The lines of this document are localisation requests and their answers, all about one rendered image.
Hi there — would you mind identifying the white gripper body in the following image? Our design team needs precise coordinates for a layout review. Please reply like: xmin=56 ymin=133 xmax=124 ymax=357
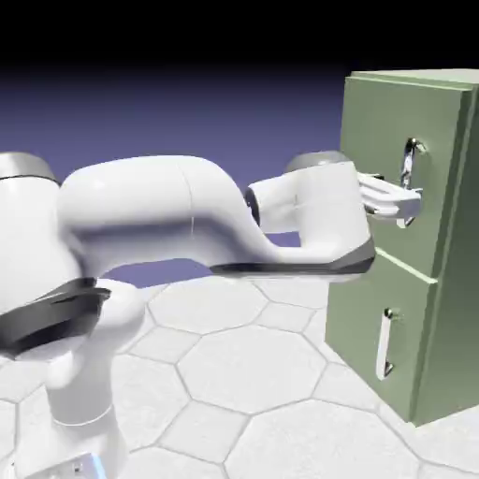
xmin=356 ymin=171 xmax=424 ymax=220

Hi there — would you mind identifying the silver curved door handle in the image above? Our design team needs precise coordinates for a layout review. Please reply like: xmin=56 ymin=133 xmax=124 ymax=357
xmin=395 ymin=137 xmax=428 ymax=229

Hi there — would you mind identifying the green painted cabinet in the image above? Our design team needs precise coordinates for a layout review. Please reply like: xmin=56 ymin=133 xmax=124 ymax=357
xmin=324 ymin=68 xmax=479 ymax=427

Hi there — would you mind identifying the green cabinet door with upper handle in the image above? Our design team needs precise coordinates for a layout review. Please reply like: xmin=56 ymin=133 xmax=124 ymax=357
xmin=339 ymin=76 xmax=468 ymax=280

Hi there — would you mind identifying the green cabinet door with handle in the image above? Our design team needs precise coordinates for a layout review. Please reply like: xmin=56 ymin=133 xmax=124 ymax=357
xmin=324 ymin=248 xmax=439 ymax=423
xmin=339 ymin=76 xmax=468 ymax=280

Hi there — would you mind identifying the green cabinet door with lower handle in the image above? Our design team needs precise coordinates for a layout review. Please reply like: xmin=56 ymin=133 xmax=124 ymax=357
xmin=324 ymin=248 xmax=439 ymax=423

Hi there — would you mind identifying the silver straight door handle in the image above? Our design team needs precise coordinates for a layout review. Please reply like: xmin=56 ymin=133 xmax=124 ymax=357
xmin=374 ymin=307 xmax=400 ymax=382

